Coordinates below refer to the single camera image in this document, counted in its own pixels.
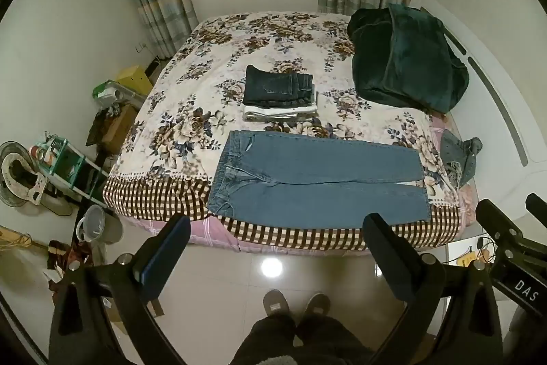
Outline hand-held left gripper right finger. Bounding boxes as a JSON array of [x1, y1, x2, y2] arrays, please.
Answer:
[[362, 213, 504, 365]]

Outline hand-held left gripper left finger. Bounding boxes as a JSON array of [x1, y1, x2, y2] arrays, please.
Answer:
[[48, 213, 191, 365]]

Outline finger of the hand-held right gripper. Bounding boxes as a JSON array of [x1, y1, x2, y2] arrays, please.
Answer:
[[525, 193, 547, 221], [475, 199, 531, 252]]

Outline light blue jeans pants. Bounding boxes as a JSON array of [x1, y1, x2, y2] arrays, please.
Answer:
[[208, 130, 431, 229]]

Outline folded white pants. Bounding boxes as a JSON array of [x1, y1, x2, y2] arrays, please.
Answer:
[[243, 91, 319, 122]]

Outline grey plastic bucket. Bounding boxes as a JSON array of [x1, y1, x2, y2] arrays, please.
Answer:
[[77, 205, 124, 245]]

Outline small grey denim garment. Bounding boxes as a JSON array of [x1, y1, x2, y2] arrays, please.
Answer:
[[440, 131, 483, 188]]

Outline person's right slipper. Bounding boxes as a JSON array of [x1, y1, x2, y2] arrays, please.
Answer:
[[306, 293, 331, 317]]

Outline person's slipper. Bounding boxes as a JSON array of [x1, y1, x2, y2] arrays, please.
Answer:
[[263, 289, 291, 317], [306, 293, 331, 317]]

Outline person's left slipper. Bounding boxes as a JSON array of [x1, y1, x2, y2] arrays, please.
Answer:
[[263, 289, 291, 317]]

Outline person's legs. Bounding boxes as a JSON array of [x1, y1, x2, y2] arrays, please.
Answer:
[[233, 311, 373, 365]]

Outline white headboard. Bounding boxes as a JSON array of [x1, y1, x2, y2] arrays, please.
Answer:
[[409, 0, 547, 226]]

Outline teal storage rack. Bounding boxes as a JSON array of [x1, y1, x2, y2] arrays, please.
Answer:
[[36, 132, 109, 207]]

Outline brown cardboard box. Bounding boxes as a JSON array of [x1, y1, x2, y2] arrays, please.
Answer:
[[99, 104, 138, 155]]

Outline standing fan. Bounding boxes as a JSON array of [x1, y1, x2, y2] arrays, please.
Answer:
[[0, 140, 45, 208]]

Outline yellow box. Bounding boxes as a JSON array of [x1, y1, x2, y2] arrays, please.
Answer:
[[116, 66, 154, 96]]

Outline dark green plush blanket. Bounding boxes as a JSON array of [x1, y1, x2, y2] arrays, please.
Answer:
[[347, 3, 470, 113]]

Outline folded dark jeans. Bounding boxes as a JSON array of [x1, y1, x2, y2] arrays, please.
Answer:
[[243, 66, 316, 108]]

